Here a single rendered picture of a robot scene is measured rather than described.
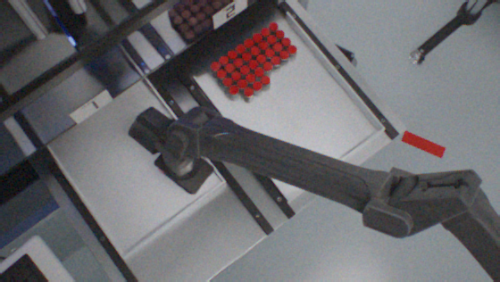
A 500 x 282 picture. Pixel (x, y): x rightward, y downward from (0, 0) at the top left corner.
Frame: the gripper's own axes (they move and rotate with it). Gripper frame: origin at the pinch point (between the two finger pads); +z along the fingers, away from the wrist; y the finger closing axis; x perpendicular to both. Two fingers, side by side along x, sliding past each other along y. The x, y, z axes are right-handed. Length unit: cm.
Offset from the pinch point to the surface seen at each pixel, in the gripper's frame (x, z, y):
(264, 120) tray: -20.1, 4.1, -5.1
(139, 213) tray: 12.2, 4.1, 3.8
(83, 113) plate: 3.6, -9.2, 22.2
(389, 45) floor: -96, 92, -13
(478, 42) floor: -117, 92, -39
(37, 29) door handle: 2, -53, 16
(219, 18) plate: -28.3, -10.0, 13.0
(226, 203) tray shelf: -0.4, 4.3, -9.5
